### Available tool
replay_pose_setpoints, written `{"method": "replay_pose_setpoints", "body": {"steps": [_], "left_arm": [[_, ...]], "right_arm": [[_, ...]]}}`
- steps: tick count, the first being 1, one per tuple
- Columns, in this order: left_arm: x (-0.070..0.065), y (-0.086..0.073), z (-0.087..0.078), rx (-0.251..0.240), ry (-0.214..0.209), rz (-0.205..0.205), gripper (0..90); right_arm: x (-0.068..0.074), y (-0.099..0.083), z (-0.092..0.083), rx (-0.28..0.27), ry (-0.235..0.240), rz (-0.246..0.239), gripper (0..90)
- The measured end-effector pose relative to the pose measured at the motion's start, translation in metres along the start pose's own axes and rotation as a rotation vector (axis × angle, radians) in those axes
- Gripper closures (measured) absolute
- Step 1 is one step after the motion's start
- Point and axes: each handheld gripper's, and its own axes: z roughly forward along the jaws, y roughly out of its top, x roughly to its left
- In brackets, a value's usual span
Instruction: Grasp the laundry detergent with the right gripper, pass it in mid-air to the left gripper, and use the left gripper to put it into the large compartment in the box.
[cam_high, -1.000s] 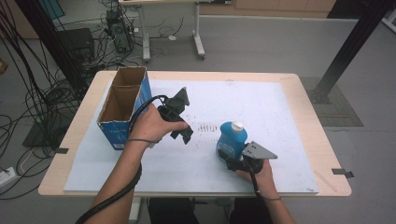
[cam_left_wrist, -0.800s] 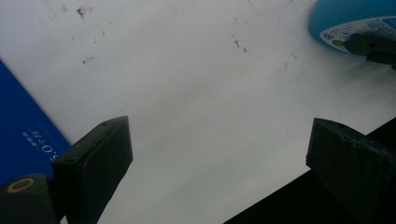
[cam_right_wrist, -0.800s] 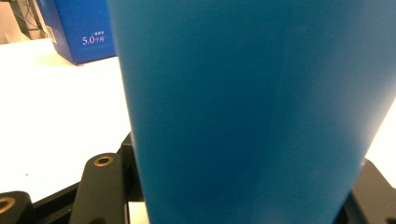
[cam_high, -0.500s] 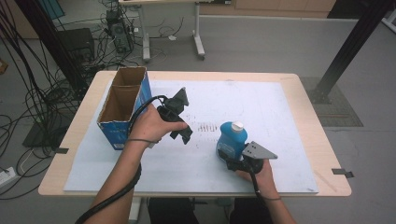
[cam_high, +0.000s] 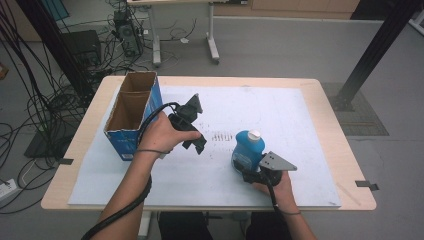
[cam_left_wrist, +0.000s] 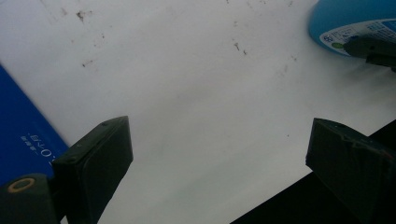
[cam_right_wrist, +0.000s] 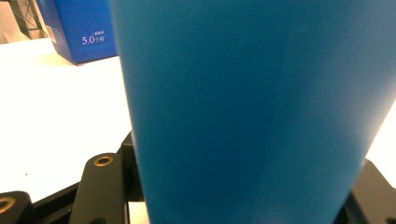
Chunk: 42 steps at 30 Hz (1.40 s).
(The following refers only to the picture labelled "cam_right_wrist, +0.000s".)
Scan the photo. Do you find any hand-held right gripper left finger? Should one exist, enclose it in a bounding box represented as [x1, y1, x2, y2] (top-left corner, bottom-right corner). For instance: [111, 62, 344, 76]
[117, 131, 146, 203]

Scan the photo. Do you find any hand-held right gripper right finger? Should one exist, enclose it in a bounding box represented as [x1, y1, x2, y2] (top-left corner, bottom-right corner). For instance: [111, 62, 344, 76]
[334, 158, 396, 224]

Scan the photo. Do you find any blue bottle with white cap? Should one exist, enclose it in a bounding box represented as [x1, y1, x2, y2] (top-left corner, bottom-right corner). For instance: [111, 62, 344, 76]
[109, 0, 396, 224]

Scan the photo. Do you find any blue cardboard box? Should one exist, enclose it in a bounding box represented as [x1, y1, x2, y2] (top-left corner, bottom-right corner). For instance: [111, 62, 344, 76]
[35, 0, 120, 65]

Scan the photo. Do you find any white paper mat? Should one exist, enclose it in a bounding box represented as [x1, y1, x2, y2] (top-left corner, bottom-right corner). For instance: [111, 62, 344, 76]
[0, 36, 396, 224]

